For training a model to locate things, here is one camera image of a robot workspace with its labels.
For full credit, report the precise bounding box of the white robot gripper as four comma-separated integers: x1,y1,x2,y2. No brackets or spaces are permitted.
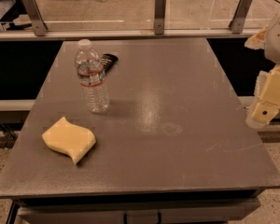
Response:
245,10,280,129

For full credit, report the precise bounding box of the left metal bracket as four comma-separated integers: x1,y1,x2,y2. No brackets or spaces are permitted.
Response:
22,0,48,36

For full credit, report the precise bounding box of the small black comb object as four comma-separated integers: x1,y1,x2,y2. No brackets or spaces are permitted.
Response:
102,53,119,73

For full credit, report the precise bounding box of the metal window rail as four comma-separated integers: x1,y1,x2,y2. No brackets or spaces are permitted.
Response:
0,28,259,41

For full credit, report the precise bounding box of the metal bracket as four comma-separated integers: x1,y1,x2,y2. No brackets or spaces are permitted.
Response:
154,0,166,35
229,0,253,34
22,0,48,36

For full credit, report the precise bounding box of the cabinet under table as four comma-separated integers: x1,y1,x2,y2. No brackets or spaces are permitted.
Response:
13,190,260,224

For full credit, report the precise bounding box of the yellow wavy sponge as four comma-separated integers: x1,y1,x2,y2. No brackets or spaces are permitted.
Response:
42,117,96,164

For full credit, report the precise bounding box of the right metal bracket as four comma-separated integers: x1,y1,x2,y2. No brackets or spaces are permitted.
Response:
229,0,253,34

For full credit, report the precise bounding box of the clear plastic water bottle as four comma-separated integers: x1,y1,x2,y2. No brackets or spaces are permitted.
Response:
75,39,109,113

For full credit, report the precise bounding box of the middle metal bracket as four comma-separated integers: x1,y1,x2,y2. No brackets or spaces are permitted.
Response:
154,0,166,35

